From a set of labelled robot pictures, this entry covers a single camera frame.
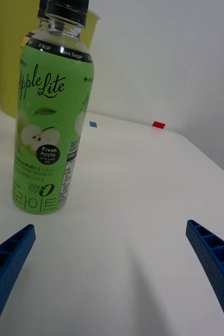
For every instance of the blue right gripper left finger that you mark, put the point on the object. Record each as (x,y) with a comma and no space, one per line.
(9,262)

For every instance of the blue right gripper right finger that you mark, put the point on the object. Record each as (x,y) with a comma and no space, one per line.
(219,267)

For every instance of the green label plastic bottle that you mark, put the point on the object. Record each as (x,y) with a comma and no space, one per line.
(51,118)

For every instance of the yellow-green plastic waste bin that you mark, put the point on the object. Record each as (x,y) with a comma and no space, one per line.
(4,57)

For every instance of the yellow label plastic bottle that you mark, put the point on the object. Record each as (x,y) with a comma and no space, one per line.
(27,39)

